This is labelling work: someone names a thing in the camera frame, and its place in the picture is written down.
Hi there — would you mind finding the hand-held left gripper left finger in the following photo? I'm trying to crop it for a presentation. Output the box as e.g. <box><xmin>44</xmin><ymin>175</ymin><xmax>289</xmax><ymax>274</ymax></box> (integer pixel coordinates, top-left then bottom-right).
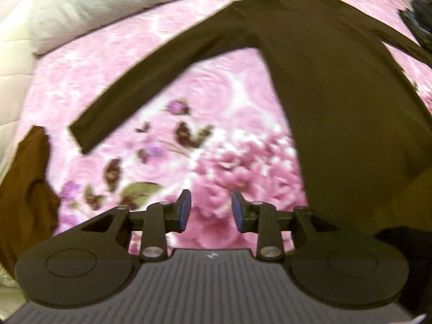
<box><xmin>79</xmin><ymin>189</ymin><xmax>192</xmax><ymax>262</ymax></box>

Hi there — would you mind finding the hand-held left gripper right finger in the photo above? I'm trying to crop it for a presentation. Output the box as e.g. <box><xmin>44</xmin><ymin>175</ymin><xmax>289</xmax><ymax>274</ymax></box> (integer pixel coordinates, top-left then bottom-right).
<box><xmin>231</xmin><ymin>190</ymin><xmax>345</xmax><ymax>262</ymax></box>

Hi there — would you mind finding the black long sleeve shirt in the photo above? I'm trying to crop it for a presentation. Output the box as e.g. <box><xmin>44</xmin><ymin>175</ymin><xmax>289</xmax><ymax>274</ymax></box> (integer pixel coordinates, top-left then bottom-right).
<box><xmin>69</xmin><ymin>0</ymin><xmax>432</xmax><ymax>237</ymax></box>

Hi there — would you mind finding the brown garment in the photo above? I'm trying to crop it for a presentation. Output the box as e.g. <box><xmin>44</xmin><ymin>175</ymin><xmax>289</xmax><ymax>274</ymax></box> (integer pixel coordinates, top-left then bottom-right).
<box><xmin>0</xmin><ymin>126</ymin><xmax>61</xmax><ymax>277</ymax></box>

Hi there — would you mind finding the stack of dark clothes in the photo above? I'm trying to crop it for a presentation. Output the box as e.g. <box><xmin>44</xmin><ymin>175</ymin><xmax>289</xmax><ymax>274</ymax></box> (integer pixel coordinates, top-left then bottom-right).
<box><xmin>400</xmin><ymin>0</ymin><xmax>432</xmax><ymax>46</ymax></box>

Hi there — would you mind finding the pink floral blanket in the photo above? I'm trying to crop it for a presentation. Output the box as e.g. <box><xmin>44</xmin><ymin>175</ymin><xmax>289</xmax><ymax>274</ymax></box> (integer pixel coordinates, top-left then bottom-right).
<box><xmin>15</xmin><ymin>0</ymin><xmax>432</xmax><ymax>254</ymax></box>

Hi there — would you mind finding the grey long pillow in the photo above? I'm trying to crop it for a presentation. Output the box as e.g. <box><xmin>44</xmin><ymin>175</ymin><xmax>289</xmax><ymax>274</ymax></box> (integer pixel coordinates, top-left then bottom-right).
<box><xmin>29</xmin><ymin>0</ymin><xmax>244</xmax><ymax>55</ymax></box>

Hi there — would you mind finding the white quilted headboard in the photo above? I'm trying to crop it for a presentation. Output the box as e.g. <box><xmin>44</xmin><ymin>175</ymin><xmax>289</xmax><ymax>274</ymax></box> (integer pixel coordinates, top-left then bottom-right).
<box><xmin>0</xmin><ymin>0</ymin><xmax>48</xmax><ymax>176</ymax></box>

